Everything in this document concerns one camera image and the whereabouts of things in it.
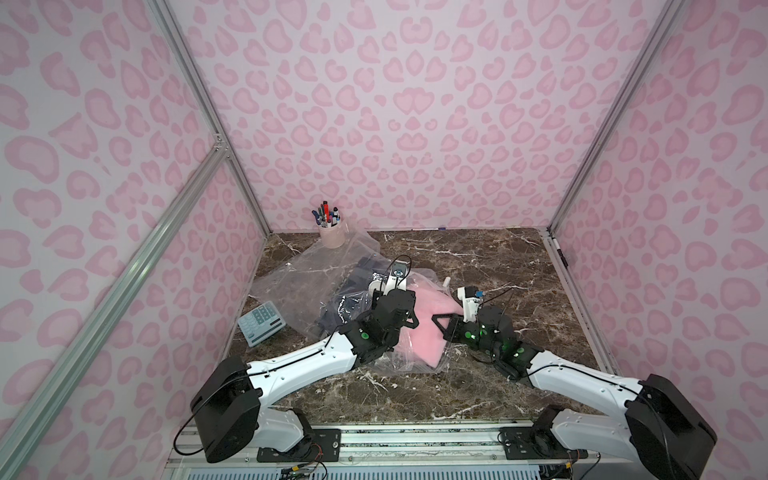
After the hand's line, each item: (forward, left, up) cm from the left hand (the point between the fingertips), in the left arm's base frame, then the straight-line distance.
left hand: (400, 278), depth 78 cm
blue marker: (+33, +29, -9) cm, 45 cm away
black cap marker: (+34, +23, -10) cm, 42 cm away
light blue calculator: (-2, +43, -21) cm, 48 cm away
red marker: (+33, +25, -6) cm, 42 cm away
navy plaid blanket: (-2, +13, -7) cm, 15 cm away
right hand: (-7, -8, -8) cm, 14 cm away
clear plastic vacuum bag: (+14, +35, -23) cm, 44 cm away
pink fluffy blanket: (-13, -7, -10) cm, 18 cm away
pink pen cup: (+31, +24, -16) cm, 42 cm away
